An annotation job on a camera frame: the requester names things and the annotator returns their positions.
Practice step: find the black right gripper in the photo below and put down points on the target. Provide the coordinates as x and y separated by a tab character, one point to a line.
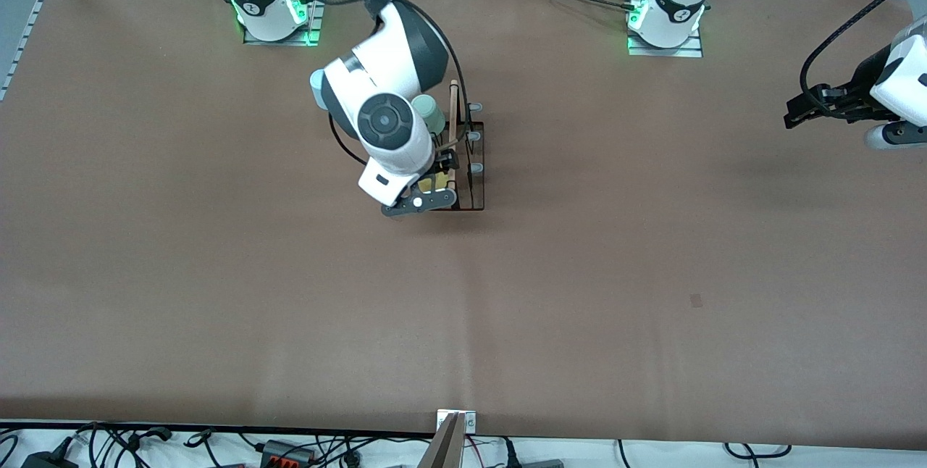
445	161

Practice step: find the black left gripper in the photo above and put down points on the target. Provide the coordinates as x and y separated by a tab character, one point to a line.
857	95

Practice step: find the yellow plastic cup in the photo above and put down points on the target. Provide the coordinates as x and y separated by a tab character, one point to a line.
433	182

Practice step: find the mint green plastic cup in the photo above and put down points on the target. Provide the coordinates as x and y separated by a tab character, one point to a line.
433	116

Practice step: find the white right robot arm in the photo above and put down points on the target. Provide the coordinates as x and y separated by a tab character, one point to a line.
387	120

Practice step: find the light blue plastic cup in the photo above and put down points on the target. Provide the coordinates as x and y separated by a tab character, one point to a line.
316	95

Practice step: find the grey aluminium profile bar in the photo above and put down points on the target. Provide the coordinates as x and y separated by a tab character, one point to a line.
443	448

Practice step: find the black power plug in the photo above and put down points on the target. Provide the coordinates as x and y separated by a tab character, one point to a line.
510	453

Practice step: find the black red power adapter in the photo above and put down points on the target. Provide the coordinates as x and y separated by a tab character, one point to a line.
288	451

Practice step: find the small metal bracket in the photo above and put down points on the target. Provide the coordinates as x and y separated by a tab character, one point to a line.
469	421

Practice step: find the silver aluminium rail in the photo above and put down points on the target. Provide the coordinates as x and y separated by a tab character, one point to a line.
25	37

